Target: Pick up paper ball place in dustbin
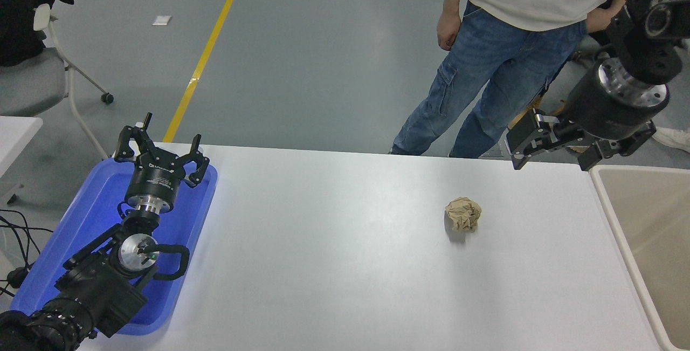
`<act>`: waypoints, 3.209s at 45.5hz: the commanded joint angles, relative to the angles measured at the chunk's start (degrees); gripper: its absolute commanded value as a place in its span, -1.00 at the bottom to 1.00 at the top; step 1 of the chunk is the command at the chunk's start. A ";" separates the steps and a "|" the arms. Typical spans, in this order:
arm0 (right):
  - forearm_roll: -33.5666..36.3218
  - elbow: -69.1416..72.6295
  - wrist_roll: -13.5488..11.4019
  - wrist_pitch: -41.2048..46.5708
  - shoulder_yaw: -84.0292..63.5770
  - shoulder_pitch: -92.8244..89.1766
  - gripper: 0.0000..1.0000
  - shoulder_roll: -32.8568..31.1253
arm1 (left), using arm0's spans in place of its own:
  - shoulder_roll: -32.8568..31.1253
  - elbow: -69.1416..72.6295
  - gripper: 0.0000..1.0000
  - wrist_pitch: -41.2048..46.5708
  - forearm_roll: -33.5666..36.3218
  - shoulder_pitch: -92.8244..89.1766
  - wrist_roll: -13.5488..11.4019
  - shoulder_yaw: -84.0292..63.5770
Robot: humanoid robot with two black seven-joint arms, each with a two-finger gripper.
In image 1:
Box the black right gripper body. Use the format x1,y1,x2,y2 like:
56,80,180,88
562,67,665,141

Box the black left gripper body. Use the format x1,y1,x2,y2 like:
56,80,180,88
125,158,187,204

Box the tan paper ball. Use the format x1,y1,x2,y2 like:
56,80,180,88
445,197,482,233

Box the person's left hand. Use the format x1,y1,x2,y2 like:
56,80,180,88
585,6,618,33

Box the person's right hand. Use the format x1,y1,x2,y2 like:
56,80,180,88
436,10,463,52

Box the blue plastic tray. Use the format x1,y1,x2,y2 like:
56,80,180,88
10,157,219,336

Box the large pale bin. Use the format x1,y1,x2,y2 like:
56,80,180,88
589,165,690,351

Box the small white table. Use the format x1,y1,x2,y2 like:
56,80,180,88
0,116,44,203

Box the black garment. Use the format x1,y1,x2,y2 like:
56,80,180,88
0,0,75,67

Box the grey chair with white frame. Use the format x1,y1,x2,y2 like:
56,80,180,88
0,3,115,160

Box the black cables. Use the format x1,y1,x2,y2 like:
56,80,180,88
0,210,54,298

